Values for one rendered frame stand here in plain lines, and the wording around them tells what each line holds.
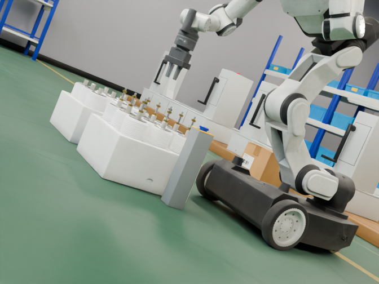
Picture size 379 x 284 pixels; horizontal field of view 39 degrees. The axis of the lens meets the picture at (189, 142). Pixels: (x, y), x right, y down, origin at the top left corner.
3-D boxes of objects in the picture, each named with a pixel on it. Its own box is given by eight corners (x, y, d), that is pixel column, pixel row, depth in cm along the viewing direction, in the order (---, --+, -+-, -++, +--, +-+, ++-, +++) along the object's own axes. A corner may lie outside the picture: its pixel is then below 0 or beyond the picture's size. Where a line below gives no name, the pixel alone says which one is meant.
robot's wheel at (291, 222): (289, 249, 219) (308, 205, 218) (296, 255, 215) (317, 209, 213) (252, 240, 209) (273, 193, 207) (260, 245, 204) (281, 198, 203)
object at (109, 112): (90, 138, 236) (105, 101, 235) (110, 146, 240) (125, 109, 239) (94, 144, 228) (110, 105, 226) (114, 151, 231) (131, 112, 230)
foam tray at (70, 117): (114, 143, 303) (126, 114, 302) (140, 164, 270) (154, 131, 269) (49, 121, 282) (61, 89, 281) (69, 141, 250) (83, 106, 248)
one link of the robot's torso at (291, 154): (301, 174, 258) (282, 84, 237) (330, 189, 241) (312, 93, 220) (276, 189, 253) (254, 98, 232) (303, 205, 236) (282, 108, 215)
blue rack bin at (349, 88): (364, 101, 795) (368, 94, 795) (384, 107, 763) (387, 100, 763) (343, 90, 769) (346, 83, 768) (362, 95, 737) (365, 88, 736)
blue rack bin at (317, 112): (327, 126, 843) (333, 114, 841) (344, 132, 811) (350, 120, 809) (305, 116, 816) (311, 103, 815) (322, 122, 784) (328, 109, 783)
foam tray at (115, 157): (150, 173, 257) (165, 139, 255) (185, 203, 223) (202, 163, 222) (75, 150, 237) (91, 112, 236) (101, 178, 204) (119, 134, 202)
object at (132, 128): (121, 164, 207) (139, 121, 206) (104, 155, 212) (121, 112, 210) (136, 167, 215) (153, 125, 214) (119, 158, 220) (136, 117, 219)
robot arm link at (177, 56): (159, 57, 225) (170, 30, 224) (169, 62, 233) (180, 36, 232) (183, 67, 219) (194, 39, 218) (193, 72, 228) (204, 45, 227)
